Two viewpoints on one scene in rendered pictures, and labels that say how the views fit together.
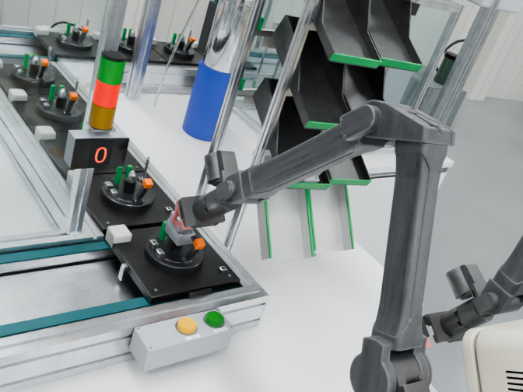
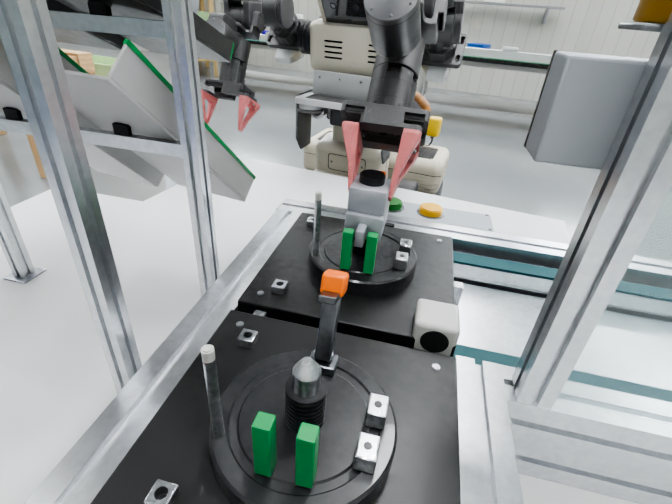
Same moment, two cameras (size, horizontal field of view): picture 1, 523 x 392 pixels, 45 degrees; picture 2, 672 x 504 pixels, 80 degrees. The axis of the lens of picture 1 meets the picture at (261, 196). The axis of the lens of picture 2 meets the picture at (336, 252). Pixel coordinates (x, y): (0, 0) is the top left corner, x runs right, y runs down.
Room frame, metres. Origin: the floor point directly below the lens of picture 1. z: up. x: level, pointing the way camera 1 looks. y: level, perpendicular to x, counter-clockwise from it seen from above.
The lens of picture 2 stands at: (1.50, 0.50, 1.26)
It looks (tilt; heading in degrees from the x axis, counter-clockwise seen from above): 31 degrees down; 236
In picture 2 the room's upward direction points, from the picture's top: 5 degrees clockwise
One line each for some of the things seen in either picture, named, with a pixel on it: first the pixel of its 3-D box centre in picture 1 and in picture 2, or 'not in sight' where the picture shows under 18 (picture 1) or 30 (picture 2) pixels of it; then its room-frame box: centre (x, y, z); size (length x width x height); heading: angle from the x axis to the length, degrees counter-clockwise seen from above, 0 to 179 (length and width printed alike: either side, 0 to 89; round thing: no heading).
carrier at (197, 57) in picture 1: (180, 43); not in sight; (2.71, 0.56, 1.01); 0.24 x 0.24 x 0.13; 46
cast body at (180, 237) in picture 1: (180, 222); (368, 204); (1.23, 0.16, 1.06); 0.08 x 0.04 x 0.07; 45
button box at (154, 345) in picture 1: (183, 337); (427, 227); (1.01, 0.06, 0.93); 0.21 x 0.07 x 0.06; 136
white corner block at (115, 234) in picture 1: (118, 236); (434, 327); (1.22, 0.29, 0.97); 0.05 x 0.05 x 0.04; 46
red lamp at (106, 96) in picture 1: (107, 92); not in sight; (1.17, 0.37, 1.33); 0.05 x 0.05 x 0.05
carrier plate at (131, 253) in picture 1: (172, 259); (360, 269); (1.22, 0.15, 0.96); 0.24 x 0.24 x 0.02; 46
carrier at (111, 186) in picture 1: (130, 183); (305, 398); (1.40, 0.33, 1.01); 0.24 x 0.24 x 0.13; 46
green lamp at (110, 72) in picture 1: (111, 68); not in sight; (1.17, 0.37, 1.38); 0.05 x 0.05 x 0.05
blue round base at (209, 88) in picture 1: (210, 100); not in sight; (2.21, 0.30, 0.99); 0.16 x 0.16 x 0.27
